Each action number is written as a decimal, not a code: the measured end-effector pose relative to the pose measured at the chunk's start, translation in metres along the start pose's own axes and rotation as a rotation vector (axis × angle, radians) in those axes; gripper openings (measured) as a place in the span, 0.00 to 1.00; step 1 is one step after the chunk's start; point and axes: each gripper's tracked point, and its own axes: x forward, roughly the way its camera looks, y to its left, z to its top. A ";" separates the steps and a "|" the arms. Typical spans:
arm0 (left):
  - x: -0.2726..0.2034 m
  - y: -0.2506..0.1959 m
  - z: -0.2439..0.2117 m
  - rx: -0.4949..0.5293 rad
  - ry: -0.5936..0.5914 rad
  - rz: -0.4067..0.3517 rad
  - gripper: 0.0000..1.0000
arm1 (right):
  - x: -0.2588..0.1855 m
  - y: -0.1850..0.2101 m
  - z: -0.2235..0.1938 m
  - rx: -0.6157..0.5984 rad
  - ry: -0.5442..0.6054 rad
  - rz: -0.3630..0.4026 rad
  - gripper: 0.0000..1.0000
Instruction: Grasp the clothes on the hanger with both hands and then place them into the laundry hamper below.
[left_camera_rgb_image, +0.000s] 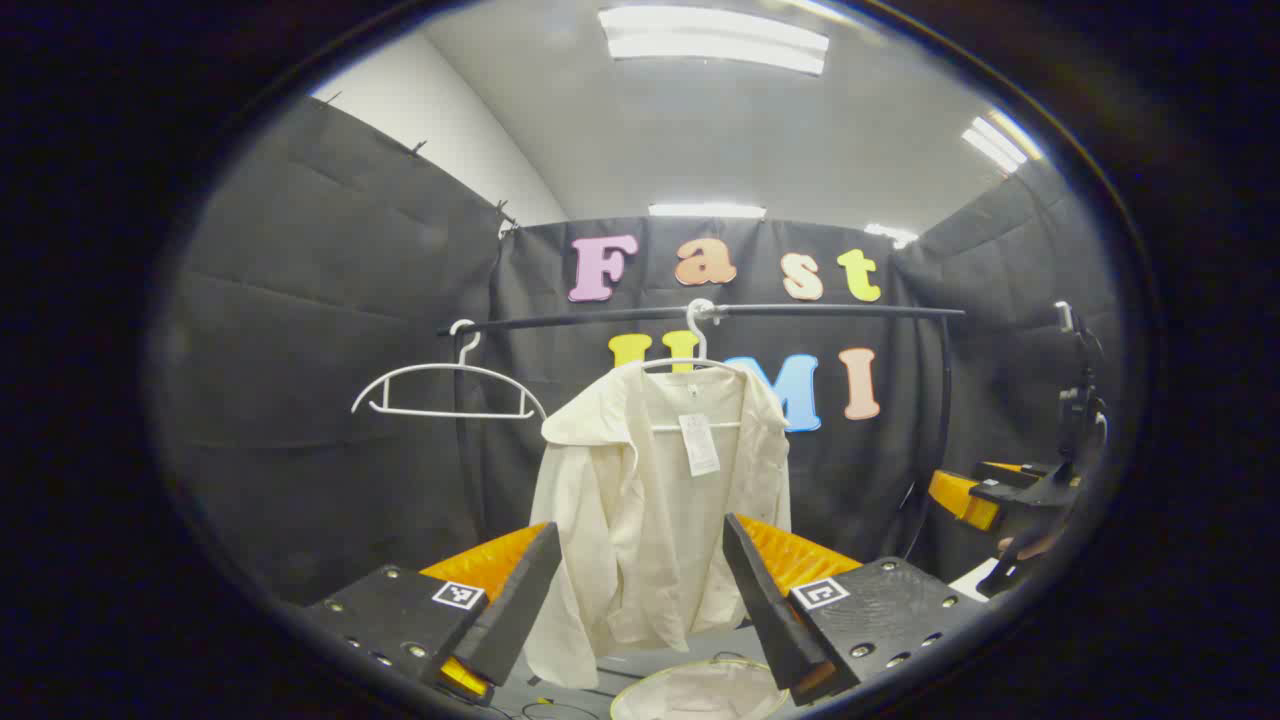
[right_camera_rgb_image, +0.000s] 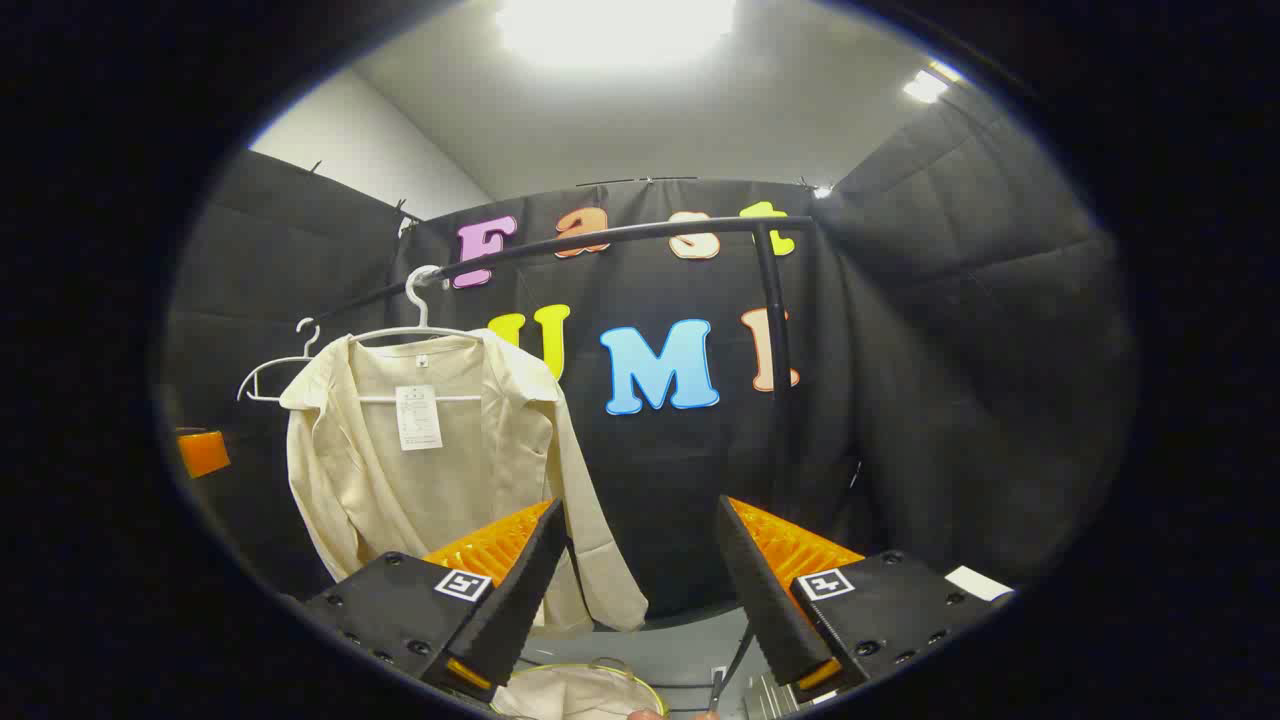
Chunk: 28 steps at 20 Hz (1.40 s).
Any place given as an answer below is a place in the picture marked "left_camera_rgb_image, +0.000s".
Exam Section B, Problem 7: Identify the black backdrop cloth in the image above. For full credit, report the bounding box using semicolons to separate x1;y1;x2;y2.
165;95;1126;611

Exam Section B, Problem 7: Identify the white empty hanger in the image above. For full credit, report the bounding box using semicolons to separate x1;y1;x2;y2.
350;319;548;421

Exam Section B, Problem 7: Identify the black clothes rack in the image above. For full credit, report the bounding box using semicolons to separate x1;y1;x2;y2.
437;303;966;561

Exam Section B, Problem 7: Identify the cream shirt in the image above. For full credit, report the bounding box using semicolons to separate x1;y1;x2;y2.
522;362;793;691

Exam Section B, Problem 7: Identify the white mesh laundry hamper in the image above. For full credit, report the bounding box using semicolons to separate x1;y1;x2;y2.
610;657;791;720

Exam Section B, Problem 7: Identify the large ceiling light panel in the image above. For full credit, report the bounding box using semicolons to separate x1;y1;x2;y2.
598;5;831;77

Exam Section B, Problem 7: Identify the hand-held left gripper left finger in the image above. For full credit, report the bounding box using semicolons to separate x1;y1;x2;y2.
300;520;563;706

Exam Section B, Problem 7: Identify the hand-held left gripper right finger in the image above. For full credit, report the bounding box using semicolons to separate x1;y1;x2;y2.
722;513;991;706

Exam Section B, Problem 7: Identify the white hanger with clip bar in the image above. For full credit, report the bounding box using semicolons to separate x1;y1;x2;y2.
640;298;746;433

